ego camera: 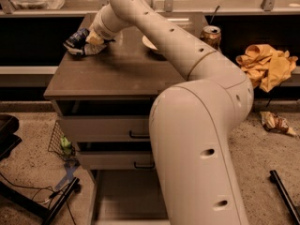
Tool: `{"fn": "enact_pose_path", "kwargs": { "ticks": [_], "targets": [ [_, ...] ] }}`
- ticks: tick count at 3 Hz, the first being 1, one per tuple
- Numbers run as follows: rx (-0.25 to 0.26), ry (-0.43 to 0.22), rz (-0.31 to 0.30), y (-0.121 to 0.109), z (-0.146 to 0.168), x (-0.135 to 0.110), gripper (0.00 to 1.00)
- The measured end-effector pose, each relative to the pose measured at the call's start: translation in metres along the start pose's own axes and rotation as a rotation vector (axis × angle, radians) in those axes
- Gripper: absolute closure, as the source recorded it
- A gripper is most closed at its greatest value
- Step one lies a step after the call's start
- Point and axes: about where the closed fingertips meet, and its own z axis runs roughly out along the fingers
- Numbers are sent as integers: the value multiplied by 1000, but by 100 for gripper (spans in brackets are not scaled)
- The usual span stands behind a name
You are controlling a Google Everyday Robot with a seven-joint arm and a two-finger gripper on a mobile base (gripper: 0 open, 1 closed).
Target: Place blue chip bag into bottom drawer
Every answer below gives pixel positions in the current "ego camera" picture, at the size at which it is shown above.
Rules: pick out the white bowl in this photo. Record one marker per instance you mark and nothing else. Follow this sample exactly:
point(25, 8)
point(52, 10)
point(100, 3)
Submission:
point(146, 42)

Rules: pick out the wire mesh basket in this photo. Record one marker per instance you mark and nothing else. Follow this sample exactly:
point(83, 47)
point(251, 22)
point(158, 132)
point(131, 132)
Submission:
point(54, 144)

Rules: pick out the blue tape on floor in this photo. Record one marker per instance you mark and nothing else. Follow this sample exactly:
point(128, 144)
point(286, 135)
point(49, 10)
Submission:
point(70, 168)

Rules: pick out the black stand leg left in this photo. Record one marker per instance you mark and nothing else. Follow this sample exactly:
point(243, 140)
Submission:
point(46, 209)

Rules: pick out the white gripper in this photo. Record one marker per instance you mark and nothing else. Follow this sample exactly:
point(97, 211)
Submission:
point(102, 29)

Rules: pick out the top grey drawer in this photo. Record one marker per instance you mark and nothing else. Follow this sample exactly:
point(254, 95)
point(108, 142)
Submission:
point(83, 129)

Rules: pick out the blue chip bag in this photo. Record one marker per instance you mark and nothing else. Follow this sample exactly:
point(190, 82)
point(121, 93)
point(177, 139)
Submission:
point(77, 45)

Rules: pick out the middle grey drawer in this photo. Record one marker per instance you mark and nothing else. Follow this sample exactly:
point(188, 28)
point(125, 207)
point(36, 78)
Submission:
point(120, 160)

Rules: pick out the black stand leg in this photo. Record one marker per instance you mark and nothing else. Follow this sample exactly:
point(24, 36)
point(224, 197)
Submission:
point(292, 208)
point(46, 209)

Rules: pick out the brown snack wrapper on floor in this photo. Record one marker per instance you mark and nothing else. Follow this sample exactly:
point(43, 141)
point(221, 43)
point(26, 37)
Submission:
point(275, 123)

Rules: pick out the yellow crumpled cloth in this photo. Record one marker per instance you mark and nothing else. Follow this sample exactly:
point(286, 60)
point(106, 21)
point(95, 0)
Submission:
point(265, 66)

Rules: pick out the green object in basket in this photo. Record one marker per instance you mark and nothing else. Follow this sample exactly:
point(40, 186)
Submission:
point(66, 146)

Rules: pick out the black stand leg right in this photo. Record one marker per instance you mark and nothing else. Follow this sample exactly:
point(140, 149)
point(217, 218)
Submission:
point(292, 208)

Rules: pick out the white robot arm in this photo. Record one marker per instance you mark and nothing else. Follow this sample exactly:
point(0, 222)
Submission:
point(189, 122)

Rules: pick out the gold soda can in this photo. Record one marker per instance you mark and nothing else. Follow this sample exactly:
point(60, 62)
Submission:
point(211, 35)

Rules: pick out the bottom grey open drawer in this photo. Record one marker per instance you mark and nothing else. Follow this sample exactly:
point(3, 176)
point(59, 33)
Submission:
point(127, 197)

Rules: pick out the black chair edge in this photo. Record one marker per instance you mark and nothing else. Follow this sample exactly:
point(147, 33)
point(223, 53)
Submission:
point(8, 140)

